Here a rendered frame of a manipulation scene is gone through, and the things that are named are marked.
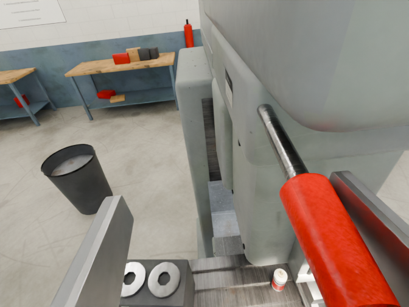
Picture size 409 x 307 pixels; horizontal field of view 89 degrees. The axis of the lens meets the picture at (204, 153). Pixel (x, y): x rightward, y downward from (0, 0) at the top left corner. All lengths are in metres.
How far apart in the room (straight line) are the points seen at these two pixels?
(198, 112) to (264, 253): 0.48
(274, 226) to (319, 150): 0.18
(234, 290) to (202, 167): 0.46
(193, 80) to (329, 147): 0.53
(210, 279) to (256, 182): 0.63
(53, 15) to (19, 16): 0.57
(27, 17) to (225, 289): 5.08
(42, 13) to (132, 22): 1.51
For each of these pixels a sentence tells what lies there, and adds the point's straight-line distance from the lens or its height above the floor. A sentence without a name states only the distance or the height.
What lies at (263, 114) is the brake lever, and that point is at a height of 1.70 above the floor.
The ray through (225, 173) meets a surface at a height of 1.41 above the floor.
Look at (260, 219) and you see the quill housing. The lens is 0.35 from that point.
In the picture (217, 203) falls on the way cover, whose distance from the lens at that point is 0.96.
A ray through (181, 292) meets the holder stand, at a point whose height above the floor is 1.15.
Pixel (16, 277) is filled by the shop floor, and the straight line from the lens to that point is 2.62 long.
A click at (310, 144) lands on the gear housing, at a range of 0.21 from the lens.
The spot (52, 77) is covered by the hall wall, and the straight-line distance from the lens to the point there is 5.43.
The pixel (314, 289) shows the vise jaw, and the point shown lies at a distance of 0.79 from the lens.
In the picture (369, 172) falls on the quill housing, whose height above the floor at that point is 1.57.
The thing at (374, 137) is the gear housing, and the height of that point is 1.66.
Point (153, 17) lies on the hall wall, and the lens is 4.53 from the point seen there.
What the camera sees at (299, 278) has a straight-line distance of 0.46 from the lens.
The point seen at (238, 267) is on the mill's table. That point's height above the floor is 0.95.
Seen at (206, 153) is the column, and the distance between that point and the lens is 0.82.
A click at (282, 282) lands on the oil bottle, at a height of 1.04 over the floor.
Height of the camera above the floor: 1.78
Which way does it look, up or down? 38 degrees down
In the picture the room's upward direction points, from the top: 6 degrees counter-clockwise
